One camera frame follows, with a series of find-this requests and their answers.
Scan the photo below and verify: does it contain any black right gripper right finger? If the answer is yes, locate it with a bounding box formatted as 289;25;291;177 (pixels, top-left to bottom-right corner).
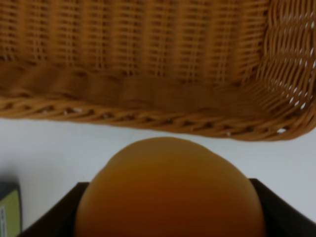
250;179;316;237

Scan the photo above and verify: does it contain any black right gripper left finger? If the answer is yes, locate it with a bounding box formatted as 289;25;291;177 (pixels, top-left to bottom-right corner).
21;182;89;237

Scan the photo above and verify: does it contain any dark packaged bottle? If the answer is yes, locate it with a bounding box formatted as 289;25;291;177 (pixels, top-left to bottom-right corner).
0;181;22;237

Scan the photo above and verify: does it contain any round brown bread bun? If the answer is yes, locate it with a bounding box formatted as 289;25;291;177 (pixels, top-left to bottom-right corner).
75;137;267;237

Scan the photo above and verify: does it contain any orange wicker basket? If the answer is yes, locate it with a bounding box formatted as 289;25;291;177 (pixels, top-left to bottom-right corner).
0;0;316;141

